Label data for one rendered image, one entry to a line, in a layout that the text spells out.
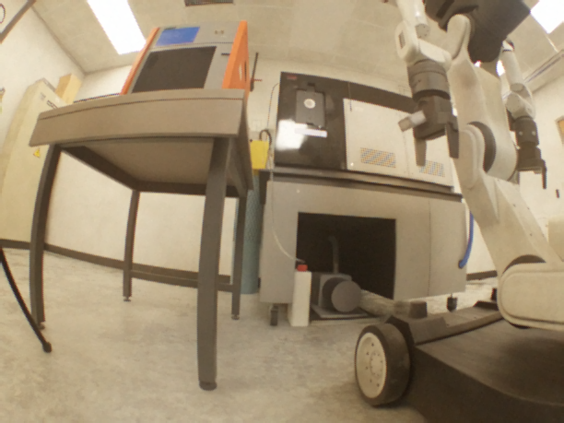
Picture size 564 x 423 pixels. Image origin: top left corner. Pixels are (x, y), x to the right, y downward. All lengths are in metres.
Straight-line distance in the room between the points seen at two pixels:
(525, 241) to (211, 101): 0.72
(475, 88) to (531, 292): 0.48
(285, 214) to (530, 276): 0.93
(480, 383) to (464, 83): 0.66
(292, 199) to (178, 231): 1.56
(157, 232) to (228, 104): 2.09
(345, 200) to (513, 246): 0.81
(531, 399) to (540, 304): 0.17
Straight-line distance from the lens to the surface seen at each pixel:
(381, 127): 1.49
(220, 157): 0.56
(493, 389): 0.41
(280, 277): 1.05
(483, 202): 0.59
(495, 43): 0.78
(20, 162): 3.25
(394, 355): 0.51
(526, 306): 0.49
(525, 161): 0.84
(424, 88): 0.51
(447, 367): 0.46
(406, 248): 1.27
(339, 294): 1.25
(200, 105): 0.55
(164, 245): 2.46
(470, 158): 0.59
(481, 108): 0.66
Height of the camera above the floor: 0.36
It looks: 10 degrees up
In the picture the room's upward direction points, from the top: 3 degrees clockwise
